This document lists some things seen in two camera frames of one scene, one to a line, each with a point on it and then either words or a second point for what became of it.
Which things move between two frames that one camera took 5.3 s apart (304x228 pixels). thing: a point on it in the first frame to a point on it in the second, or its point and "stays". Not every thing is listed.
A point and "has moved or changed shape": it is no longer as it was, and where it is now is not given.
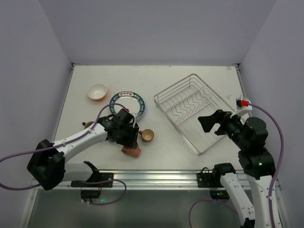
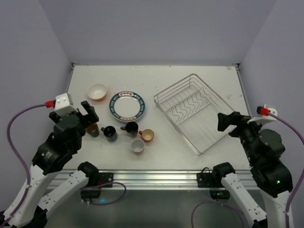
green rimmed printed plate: x=128 y=100 stays
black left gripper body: x=129 y=141 to x=86 y=118
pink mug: x=132 y=152 has moved or changed shape
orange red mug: x=147 y=135 stays
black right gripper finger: x=208 y=122 to x=234 y=118
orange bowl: x=97 y=92 stays
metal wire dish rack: x=183 y=103 stays
